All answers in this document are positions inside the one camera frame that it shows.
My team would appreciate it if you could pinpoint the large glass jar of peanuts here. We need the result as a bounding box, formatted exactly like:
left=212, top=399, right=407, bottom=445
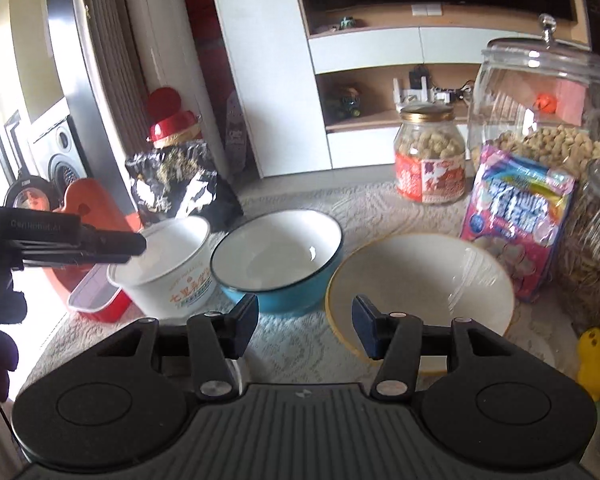
left=467, top=13, right=600, bottom=182

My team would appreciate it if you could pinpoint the glass jar of seeds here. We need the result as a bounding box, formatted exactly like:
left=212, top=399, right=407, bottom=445
left=554, top=156, right=600, bottom=332

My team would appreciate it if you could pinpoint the brown pleated curtain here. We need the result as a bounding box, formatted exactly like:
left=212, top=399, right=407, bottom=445
left=79, top=0, right=152, bottom=163

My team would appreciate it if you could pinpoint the black power adapter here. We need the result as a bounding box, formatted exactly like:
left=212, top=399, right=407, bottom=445
left=409, top=64, right=434, bottom=92

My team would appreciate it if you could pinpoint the blue enamel bowl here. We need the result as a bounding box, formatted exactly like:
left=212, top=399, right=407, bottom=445
left=209, top=209, right=345, bottom=317

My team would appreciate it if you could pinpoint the green toy tractor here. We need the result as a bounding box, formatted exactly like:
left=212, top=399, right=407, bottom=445
left=324, top=84, right=365, bottom=122

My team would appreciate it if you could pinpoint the orange plastic stool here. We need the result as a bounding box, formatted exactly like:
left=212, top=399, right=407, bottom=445
left=39, top=178, right=142, bottom=306

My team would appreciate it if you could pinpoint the white bowl with yellow rim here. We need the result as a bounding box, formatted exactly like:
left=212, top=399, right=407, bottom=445
left=325, top=233, right=515, bottom=377

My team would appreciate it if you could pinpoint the white router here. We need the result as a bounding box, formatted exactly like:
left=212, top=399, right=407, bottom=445
left=392, top=77, right=455, bottom=112

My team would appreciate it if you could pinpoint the white lace tablecloth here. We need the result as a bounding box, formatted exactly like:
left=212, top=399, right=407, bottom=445
left=16, top=179, right=600, bottom=466

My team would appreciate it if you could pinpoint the red ribbed plastic basket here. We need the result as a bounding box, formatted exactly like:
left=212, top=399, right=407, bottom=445
left=67, top=260, right=133, bottom=324

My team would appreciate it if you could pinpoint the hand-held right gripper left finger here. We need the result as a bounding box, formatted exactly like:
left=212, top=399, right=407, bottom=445
left=97, top=294, right=259, bottom=399

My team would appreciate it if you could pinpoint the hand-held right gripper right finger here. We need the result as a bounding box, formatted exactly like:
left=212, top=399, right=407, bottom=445
left=352, top=296, right=512, bottom=400

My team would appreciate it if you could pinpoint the white standing air conditioner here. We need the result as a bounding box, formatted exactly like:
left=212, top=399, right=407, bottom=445
left=121, top=0, right=232, bottom=177

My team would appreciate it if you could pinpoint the small peanut jar gold lid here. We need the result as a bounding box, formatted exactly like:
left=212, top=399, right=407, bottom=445
left=394, top=104, right=469, bottom=206

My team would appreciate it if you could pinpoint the grey washing machine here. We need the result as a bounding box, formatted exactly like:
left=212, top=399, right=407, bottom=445
left=29, top=114, right=94, bottom=196

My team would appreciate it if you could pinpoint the pink box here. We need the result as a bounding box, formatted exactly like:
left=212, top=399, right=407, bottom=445
left=554, top=79, right=590, bottom=127

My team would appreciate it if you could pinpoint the white paper bowl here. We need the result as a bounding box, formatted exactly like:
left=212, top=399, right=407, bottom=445
left=107, top=216, right=219, bottom=319

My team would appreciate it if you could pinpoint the red vase with gold band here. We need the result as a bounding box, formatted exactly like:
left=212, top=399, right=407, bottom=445
left=145, top=87, right=202, bottom=149

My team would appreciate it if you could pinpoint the pink candy bag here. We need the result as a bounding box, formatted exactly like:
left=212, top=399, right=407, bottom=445
left=459, top=144, right=579, bottom=304

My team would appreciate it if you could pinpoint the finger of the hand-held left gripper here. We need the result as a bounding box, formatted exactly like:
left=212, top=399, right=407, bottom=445
left=11, top=228, right=147, bottom=269

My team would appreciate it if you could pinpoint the black snack bag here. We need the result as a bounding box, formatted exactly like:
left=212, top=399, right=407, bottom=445
left=124, top=142, right=244, bottom=234

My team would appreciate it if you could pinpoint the round black framed mirror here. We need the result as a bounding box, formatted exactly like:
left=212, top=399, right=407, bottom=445
left=4, top=175, right=57, bottom=217

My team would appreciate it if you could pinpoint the orange pumpkin toy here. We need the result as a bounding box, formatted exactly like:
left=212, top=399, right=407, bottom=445
left=532, top=92, right=559, bottom=114

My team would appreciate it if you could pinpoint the white and wood shelf cabinet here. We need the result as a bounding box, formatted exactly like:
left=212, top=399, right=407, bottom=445
left=205, top=0, right=595, bottom=179

